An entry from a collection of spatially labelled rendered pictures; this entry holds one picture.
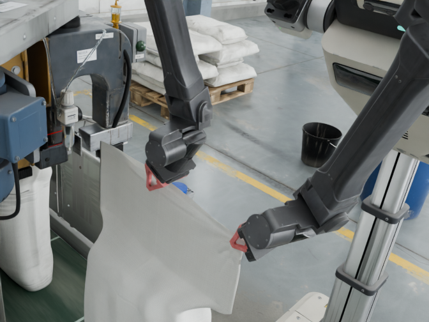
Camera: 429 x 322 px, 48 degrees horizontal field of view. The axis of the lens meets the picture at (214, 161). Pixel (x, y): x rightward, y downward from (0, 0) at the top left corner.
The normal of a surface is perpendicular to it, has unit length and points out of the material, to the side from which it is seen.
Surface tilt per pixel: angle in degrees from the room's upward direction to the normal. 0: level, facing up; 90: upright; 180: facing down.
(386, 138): 117
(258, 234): 80
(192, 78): 74
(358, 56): 40
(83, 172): 90
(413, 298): 0
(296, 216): 29
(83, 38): 90
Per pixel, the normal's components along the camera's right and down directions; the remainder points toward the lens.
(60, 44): 0.74, 0.40
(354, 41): -0.34, -0.48
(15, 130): 0.95, 0.24
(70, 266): 0.11, -0.87
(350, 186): 0.38, 0.76
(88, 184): -0.67, 0.29
